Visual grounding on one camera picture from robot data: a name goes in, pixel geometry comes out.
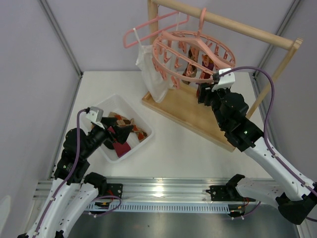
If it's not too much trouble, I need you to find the white plastic basket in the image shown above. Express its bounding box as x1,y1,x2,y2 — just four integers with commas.
94,94,154,164

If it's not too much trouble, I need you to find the black sock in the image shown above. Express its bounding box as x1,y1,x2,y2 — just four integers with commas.
183,63,197,78

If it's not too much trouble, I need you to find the pink round clip hanger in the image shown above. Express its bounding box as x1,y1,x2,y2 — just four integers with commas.
152,8,236,89

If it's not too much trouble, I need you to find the beige argyle sock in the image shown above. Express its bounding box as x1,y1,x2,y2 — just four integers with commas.
108,112,148,143
188,46,199,62

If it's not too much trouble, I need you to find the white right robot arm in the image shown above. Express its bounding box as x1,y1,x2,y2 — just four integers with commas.
198,83,317,225

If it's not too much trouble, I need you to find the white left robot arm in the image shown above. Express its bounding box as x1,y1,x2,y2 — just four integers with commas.
20,117,133,238

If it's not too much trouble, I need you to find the pink clothes hanger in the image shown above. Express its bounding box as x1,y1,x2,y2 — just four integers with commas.
122,11,190,49

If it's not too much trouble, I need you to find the magenta striped sock yellow cuff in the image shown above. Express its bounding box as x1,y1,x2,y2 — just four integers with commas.
104,127,131,158

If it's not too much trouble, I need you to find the wooden clothes rack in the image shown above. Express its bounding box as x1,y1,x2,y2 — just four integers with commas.
142,0,303,152

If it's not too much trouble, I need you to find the white camisole top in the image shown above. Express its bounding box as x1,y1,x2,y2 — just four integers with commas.
133,12,181,104

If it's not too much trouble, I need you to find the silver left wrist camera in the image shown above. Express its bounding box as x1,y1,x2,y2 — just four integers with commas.
85,107,105,129

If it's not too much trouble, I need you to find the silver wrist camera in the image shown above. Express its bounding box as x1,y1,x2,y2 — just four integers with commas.
211,68,236,91
85,107,105,129

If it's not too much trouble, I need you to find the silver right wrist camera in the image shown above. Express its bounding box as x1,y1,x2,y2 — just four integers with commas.
211,68,236,91

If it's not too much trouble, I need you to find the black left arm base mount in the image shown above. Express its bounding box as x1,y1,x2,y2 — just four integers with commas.
105,183,123,201

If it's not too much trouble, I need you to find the aluminium mounting rail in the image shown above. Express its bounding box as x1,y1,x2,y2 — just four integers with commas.
33,176,283,202

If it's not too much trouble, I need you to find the white slotted cable duct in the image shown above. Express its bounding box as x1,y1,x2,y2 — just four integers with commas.
84,202,248,214

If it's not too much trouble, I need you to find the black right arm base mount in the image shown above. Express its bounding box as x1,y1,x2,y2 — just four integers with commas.
205,185,240,201

